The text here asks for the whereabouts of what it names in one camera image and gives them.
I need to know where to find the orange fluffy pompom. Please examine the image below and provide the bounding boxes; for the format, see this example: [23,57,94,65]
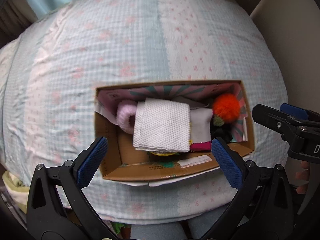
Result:
[212,93,240,126]

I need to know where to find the magenta fabric pouch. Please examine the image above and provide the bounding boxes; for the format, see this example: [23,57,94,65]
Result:
[190,141,212,152]

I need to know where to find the grey cloth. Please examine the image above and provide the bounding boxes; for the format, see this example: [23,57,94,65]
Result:
[190,108,213,144]

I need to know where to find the round silver glitter pad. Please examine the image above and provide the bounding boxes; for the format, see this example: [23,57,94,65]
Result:
[148,151,177,157]

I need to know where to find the cardboard box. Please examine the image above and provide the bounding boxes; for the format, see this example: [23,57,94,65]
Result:
[95,80,254,182]

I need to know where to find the white tissue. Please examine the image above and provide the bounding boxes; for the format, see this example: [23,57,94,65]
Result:
[133,98,190,153]

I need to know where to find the black fuzzy scrunchie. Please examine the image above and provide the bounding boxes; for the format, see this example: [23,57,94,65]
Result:
[210,122,233,144]

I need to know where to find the green snack packet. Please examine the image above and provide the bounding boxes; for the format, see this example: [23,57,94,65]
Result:
[159,161,175,168]

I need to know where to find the person's right hand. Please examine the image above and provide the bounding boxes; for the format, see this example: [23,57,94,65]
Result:
[296,161,310,194]

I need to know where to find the light blue checkered bedsheet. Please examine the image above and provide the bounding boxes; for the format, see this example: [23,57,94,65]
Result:
[1,0,287,185]

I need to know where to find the left brown curtain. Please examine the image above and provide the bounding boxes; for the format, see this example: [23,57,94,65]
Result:
[1,0,38,46]

